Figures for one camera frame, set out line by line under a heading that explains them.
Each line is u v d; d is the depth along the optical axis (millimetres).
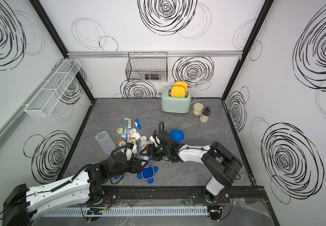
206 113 972
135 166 667
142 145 807
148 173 808
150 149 729
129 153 687
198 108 1051
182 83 994
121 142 916
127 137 944
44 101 722
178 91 982
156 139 737
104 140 908
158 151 726
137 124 1047
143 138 963
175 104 1049
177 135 823
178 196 754
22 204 415
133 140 937
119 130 996
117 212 962
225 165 449
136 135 968
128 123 1020
